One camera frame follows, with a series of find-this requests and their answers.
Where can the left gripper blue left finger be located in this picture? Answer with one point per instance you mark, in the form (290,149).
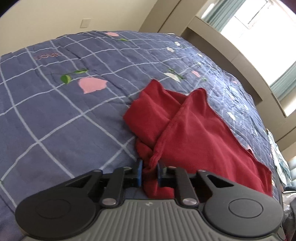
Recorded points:
(116,183)

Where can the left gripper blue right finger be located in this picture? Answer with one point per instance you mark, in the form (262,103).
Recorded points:
(180,181)

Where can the dark red long-sleeve sweater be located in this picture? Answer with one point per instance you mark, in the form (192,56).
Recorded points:
(184,131)

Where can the folded light blue clothes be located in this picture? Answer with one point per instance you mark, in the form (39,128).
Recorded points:
(279,161)

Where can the blue plaid floral quilt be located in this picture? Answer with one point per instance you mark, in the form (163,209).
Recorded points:
(63,101)

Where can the right beige tall wardrobe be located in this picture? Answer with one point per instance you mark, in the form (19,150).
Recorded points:
(286,143)

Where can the beige tall wardrobe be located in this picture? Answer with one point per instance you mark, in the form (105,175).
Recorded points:
(180,18)
(286,143)

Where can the beige window bench cabinet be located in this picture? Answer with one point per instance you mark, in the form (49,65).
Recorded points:
(229,58)

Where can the right blue-grey curtain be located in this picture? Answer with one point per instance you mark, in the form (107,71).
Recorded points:
(285,84)

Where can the blue-grey curtain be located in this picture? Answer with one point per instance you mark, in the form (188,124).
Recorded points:
(285,84)
(222,12)

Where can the left beige tall wardrobe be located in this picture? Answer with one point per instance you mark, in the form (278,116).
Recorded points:
(180,18)

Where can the left blue-grey curtain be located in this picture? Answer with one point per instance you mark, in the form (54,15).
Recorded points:
(222,12)

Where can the white wall socket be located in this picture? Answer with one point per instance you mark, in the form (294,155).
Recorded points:
(85,23)

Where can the window with white frame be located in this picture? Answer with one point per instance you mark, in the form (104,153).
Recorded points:
(264,32)

